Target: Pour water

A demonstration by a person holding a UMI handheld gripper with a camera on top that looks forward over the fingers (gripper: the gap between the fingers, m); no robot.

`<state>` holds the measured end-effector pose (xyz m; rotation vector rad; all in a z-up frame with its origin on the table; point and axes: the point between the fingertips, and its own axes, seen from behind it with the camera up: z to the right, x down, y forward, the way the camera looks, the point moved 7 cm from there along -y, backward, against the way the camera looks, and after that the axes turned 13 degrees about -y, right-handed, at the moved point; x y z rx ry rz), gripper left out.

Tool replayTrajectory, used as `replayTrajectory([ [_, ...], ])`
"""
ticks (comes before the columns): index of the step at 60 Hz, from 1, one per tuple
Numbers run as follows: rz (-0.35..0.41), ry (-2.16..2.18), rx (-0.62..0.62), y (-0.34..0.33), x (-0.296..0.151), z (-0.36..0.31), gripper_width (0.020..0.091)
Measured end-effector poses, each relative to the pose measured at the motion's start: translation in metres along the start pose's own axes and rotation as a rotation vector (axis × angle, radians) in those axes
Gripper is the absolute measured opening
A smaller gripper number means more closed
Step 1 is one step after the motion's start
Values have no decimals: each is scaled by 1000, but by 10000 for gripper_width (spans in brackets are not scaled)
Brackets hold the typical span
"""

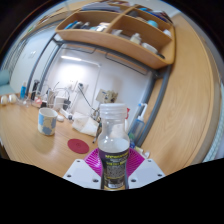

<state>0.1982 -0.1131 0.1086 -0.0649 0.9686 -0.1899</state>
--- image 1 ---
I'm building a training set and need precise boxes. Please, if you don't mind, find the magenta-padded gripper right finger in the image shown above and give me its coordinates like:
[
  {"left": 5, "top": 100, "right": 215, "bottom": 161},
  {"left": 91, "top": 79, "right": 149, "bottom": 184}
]
[{"left": 125, "top": 147, "right": 166, "bottom": 190}]

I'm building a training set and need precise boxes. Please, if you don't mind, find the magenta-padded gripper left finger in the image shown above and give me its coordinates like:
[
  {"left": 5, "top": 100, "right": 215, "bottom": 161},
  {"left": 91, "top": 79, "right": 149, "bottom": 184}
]
[{"left": 62, "top": 148, "right": 103, "bottom": 191}]

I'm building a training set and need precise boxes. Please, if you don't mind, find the clear bottle with dark label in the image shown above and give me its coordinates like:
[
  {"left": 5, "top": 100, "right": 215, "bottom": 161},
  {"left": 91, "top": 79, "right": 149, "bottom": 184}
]
[{"left": 97, "top": 102, "right": 131, "bottom": 191}]

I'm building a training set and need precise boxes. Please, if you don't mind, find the flat round red coaster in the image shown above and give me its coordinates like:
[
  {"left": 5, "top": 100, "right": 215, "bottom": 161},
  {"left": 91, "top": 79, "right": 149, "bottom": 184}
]
[{"left": 67, "top": 138, "right": 90, "bottom": 155}]

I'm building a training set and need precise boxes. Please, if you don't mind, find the blue spray bottle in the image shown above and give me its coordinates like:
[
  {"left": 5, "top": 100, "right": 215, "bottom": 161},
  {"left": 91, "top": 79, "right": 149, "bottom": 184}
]
[{"left": 128, "top": 102, "right": 149, "bottom": 144}]

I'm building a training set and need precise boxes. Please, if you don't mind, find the white tissue pack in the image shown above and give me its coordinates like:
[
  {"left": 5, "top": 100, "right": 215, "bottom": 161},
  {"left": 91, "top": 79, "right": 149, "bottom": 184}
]
[{"left": 71, "top": 111, "right": 100, "bottom": 137}]

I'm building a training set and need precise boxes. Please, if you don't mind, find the white mug with blue patches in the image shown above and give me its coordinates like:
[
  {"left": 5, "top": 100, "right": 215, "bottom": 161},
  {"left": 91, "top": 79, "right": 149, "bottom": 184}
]
[{"left": 37, "top": 107, "right": 59, "bottom": 137}]

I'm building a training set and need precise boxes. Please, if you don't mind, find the wooden wardrobe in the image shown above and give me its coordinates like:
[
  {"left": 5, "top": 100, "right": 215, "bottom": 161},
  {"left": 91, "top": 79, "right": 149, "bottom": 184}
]
[{"left": 136, "top": 13, "right": 224, "bottom": 176}]

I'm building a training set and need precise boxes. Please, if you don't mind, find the black electric shaver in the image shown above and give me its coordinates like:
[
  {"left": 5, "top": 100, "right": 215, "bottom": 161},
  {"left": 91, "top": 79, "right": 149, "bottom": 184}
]
[{"left": 30, "top": 79, "right": 40, "bottom": 101}]

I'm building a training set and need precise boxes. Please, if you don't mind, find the small blue bottle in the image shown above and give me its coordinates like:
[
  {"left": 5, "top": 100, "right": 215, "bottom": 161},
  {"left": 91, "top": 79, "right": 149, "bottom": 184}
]
[{"left": 19, "top": 81, "right": 28, "bottom": 100}]

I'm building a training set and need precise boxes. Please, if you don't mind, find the white tape roll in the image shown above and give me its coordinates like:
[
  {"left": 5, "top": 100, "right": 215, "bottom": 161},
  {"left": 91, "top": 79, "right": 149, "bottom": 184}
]
[
  {"left": 8, "top": 93, "right": 18, "bottom": 104},
  {"left": 0, "top": 94, "right": 9, "bottom": 106}
]

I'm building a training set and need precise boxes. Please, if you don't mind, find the bed with teal bedding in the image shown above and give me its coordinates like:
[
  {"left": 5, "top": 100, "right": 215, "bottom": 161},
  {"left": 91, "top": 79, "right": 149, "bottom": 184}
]
[{"left": 0, "top": 69, "right": 16, "bottom": 98}]

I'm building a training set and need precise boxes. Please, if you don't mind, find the wooden shelf unit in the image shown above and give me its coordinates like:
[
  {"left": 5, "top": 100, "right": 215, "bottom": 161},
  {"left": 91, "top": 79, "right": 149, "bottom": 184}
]
[{"left": 54, "top": 1, "right": 177, "bottom": 70}]

